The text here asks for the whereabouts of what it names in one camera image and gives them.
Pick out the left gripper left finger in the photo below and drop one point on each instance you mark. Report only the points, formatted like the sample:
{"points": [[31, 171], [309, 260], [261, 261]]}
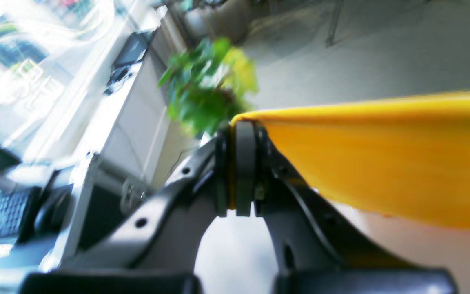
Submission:
{"points": [[154, 250]]}

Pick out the orange yellow T-shirt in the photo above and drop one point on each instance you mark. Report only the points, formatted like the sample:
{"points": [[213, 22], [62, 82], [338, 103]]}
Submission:
{"points": [[403, 157]]}

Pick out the black computer keyboard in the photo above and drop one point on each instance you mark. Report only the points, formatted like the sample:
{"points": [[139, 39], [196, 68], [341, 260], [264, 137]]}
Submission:
{"points": [[17, 214]]}

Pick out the green potted plant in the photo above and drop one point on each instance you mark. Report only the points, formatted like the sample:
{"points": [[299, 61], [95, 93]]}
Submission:
{"points": [[208, 85]]}

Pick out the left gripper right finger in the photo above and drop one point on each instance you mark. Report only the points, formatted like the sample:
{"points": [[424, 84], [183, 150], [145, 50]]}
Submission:
{"points": [[318, 250]]}

